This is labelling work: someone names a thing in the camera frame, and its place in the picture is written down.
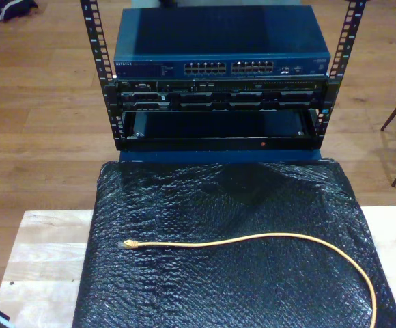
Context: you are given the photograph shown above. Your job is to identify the yellow network cable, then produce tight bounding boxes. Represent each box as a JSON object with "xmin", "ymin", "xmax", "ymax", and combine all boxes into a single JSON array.
[{"xmin": 117, "ymin": 232, "xmax": 378, "ymax": 328}]

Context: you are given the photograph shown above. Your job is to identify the black bubble wrap mat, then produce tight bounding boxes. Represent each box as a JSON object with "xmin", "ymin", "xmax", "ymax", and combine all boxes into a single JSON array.
[{"xmin": 72, "ymin": 157, "xmax": 396, "ymax": 328}]

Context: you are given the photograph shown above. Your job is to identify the blue base board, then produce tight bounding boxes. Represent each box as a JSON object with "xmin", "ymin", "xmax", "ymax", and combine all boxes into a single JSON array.
[{"xmin": 119, "ymin": 148, "xmax": 324, "ymax": 165}]

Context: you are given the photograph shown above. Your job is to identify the black rack server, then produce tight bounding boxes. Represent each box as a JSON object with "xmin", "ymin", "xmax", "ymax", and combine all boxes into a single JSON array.
[{"xmin": 104, "ymin": 77, "xmax": 341, "ymax": 113}]

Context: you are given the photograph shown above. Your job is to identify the black perforated rack post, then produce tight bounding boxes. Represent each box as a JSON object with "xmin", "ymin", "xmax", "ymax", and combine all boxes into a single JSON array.
[
  {"xmin": 313, "ymin": 0, "xmax": 369, "ymax": 150},
  {"xmin": 79, "ymin": 0, "xmax": 124, "ymax": 152}
]

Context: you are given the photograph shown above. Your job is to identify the blue network switch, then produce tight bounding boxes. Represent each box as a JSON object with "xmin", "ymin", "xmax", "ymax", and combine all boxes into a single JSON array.
[{"xmin": 113, "ymin": 5, "xmax": 332, "ymax": 81}]

